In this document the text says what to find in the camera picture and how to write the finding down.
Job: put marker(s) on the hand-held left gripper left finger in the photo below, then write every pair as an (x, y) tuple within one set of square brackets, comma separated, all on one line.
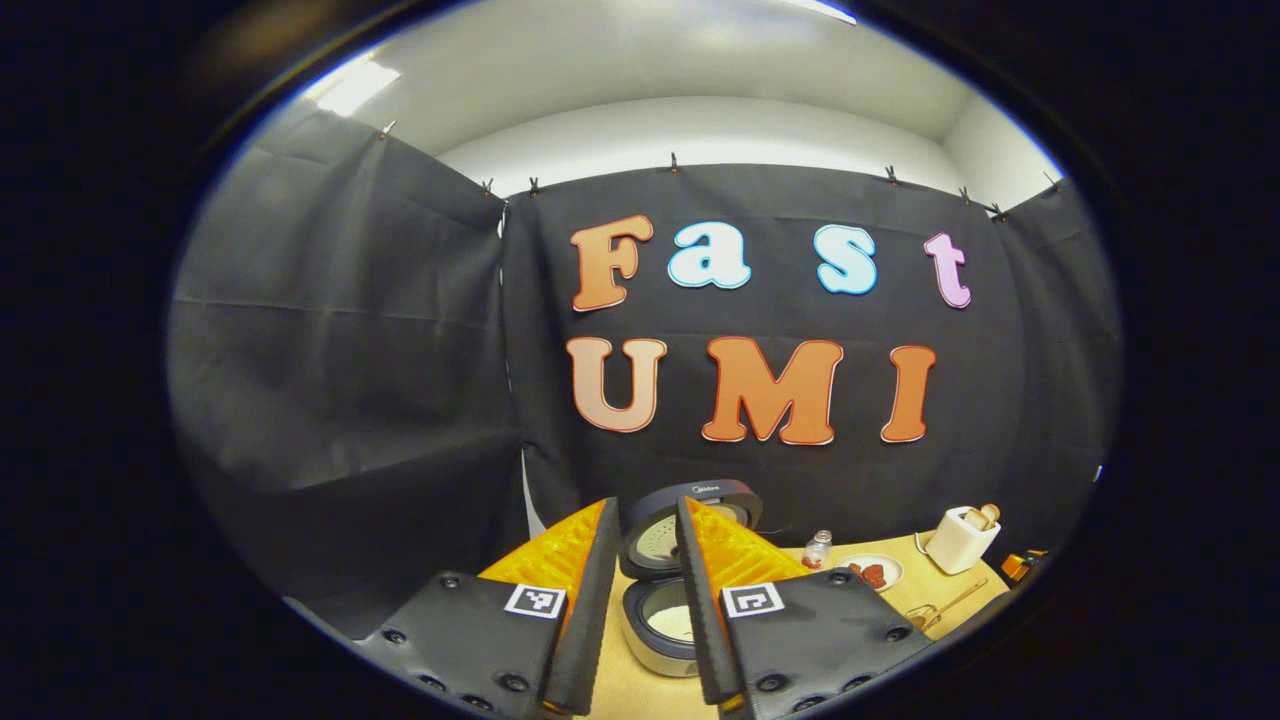
[(590, 620)]

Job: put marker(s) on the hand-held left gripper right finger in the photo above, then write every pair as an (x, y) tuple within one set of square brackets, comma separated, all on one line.
[(700, 620)]

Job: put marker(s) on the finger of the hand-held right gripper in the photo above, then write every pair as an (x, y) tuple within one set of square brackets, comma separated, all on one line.
[(1018, 567)]

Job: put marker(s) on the white rice heap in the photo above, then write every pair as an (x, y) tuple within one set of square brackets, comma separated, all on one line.
[(672, 625)]

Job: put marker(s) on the wooden spoon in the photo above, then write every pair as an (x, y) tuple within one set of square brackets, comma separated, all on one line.
[(960, 600)]

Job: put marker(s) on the black and silver rice cooker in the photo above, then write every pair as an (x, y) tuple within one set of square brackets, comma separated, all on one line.
[(650, 500)]

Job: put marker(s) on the toast slice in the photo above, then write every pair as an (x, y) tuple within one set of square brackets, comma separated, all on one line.
[(975, 520), (991, 514)]

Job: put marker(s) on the white toaster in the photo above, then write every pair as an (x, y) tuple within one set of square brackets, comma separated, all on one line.
[(958, 545)]

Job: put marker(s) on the white round plate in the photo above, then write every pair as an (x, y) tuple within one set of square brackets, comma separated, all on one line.
[(890, 565)]

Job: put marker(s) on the small clear drink bottle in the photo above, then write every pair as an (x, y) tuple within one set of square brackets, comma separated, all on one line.
[(816, 552)]

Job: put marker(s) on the black backdrop cloth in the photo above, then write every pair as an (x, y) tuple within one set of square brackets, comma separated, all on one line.
[(350, 350)]

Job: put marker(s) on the row of black cloth clips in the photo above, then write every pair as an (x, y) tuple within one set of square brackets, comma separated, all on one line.
[(674, 162)]

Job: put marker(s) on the ceiling light panel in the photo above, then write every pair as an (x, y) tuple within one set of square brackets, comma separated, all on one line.
[(358, 88)]

